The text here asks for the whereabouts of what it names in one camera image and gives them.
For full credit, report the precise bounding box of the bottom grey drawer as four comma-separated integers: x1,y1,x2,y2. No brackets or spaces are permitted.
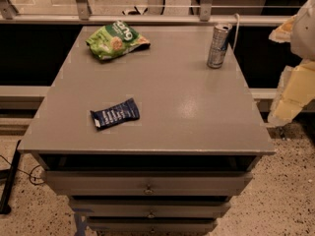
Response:
87,217,218,233

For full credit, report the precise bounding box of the black floor stand bar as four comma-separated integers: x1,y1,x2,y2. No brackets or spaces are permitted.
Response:
0,148,21,214

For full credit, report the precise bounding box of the black floor cable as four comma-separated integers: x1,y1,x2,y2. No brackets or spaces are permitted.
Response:
0,154,45,186

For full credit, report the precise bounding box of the blue rxbar blueberry wrapper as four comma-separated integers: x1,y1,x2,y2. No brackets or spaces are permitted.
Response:
91,98,140,130

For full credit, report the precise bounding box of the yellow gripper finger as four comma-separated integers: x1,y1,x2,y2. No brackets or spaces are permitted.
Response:
269,16,296,43
268,60,315,126

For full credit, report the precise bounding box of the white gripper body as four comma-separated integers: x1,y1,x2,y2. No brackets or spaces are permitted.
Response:
290,0,315,60

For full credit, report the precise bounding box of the middle grey drawer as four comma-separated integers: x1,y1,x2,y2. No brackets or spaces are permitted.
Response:
69,199,230,218

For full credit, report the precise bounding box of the green rice chip bag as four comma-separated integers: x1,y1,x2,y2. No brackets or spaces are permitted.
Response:
86,21,151,61

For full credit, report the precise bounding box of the top grey drawer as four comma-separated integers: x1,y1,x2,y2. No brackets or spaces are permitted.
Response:
42,171,252,197

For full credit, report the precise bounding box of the metal railing frame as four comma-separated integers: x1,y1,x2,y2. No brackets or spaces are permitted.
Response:
0,0,302,26

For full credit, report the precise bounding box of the white cable behind can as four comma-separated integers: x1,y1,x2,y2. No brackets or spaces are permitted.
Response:
231,13,241,52

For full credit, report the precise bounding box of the grey drawer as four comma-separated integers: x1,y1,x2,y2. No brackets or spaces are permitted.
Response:
42,171,252,197
87,217,218,233
69,199,230,218

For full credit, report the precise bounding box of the silver energy drink can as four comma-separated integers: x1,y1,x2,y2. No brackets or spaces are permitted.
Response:
207,23,232,69

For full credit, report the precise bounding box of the grey drawer cabinet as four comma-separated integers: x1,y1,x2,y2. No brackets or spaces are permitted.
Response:
17,25,277,236

